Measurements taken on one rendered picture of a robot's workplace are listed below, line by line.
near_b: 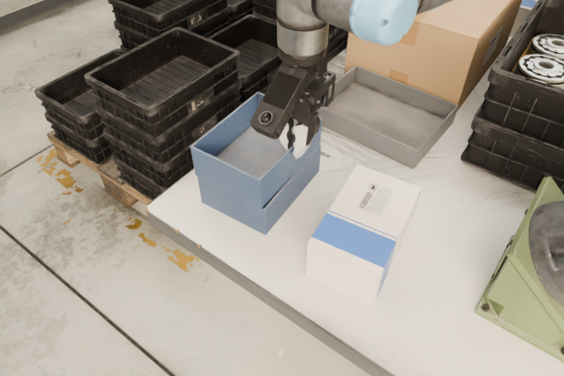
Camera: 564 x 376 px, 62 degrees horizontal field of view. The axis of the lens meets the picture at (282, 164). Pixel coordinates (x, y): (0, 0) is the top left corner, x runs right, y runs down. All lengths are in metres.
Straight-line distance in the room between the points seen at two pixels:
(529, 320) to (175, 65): 1.36
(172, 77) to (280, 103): 1.01
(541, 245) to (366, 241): 0.24
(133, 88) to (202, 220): 0.84
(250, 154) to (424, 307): 0.41
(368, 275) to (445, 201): 0.29
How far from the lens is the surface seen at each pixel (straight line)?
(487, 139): 1.00
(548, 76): 1.09
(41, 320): 1.73
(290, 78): 0.70
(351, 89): 1.20
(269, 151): 0.90
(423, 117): 1.14
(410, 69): 1.16
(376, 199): 0.80
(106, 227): 1.88
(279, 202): 0.84
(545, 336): 0.81
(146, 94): 1.61
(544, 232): 0.73
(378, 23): 0.57
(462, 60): 1.11
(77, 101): 2.06
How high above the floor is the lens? 1.37
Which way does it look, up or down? 43 degrees down
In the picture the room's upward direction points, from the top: straight up
